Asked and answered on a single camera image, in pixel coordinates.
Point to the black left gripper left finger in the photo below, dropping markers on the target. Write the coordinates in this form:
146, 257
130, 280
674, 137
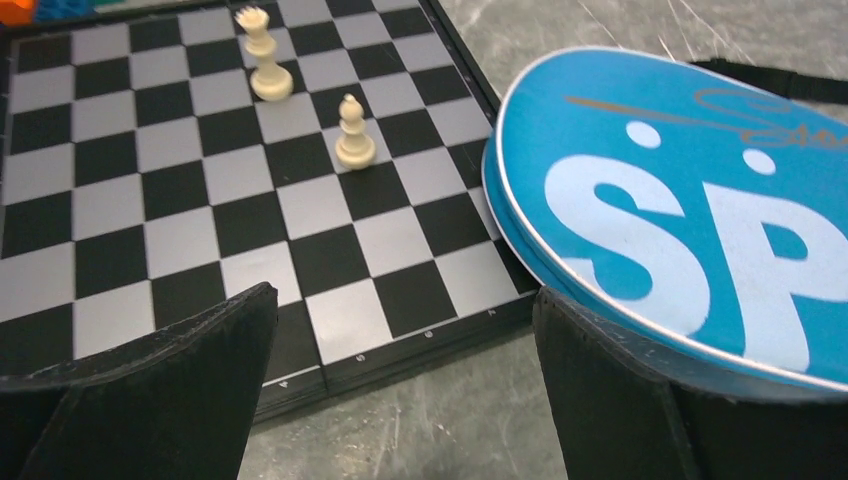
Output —
178, 403

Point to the cream chess pawn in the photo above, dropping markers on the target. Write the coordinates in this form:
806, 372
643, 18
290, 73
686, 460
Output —
354, 149
270, 81

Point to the blue racket cover bag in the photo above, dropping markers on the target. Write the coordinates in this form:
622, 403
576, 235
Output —
702, 204

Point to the black white chessboard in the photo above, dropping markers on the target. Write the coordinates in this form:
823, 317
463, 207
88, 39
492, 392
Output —
144, 182

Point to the teal toy block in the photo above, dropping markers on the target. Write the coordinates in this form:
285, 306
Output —
57, 10

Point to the cream chess pawn bottom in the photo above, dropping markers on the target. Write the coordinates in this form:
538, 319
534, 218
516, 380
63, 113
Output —
354, 149

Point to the orange horseshoe magnet toy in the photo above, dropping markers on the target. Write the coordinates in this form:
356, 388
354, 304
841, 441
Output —
17, 12

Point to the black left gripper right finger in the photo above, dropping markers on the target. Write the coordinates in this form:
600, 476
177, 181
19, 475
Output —
627, 407

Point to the cream chess pawn middle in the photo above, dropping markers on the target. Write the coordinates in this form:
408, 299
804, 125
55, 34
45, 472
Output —
270, 81

